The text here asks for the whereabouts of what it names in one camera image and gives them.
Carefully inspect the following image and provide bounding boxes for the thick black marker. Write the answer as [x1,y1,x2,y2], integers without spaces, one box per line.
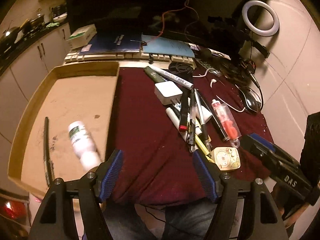
[197,90,229,142]

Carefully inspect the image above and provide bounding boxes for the cream cartoon keychain case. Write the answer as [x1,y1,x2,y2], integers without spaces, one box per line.
[211,147,241,171]

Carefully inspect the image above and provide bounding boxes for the red toy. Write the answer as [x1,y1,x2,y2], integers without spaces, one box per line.
[212,99,241,148]

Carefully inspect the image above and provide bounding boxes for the yellow black pen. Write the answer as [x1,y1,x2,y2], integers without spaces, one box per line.
[195,120,214,163]

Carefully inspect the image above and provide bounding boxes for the small white dropper bottle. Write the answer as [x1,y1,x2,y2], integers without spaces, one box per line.
[196,105,212,123]

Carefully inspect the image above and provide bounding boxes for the thin black stick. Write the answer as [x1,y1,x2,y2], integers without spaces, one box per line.
[43,116,54,187]

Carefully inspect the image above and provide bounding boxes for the clear ballpoint pen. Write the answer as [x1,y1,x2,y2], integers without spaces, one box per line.
[189,89,196,153]

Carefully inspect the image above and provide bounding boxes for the white plastic bottle green label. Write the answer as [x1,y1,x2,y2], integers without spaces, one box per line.
[68,121,101,172]

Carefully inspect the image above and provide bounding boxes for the white slim pen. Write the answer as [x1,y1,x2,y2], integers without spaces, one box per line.
[165,107,187,141]

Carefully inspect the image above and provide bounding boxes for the white paint marker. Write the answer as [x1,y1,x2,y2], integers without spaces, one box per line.
[150,66,194,90]

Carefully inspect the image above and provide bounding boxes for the white power adapter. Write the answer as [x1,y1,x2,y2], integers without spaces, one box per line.
[154,81,183,105]

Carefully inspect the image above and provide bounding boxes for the dark green pen case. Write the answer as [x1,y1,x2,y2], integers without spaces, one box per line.
[144,66,165,83]

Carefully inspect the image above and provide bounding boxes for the red electric heater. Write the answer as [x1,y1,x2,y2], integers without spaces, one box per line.
[0,199,27,220]

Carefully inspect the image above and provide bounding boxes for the black computer mouse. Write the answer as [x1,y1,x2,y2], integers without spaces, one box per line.
[239,87,261,113]

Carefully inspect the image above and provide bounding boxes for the person in red shirt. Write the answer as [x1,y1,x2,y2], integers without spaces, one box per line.
[103,198,217,239]

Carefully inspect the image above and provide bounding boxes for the black small fan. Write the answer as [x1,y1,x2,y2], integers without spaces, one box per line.
[169,62,194,75]

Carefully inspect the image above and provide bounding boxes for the dark red table cloth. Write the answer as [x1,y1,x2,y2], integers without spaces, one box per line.
[107,68,273,205]

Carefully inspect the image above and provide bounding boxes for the brown cardboard tray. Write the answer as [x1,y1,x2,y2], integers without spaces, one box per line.
[8,61,119,199]

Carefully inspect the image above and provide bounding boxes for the white kitchen cabinets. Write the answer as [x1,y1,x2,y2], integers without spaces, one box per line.
[1,24,71,196]

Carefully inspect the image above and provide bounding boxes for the light blue folder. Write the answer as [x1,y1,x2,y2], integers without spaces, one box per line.
[141,35,194,58]

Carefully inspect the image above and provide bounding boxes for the beige keyboard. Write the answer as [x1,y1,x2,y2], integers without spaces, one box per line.
[63,52,196,68]

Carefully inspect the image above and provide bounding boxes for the dark blue book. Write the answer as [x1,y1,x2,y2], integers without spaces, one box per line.
[79,34,145,55]

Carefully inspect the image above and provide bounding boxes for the white green box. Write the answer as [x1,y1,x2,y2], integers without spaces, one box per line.
[67,24,97,49]

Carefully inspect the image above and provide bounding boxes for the black wok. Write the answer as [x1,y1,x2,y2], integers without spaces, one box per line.
[1,27,20,49]

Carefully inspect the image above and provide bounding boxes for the white cable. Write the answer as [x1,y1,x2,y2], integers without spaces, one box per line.
[192,67,247,113]

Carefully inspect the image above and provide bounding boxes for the white ring light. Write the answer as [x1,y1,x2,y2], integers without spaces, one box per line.
[241,0,280,37]

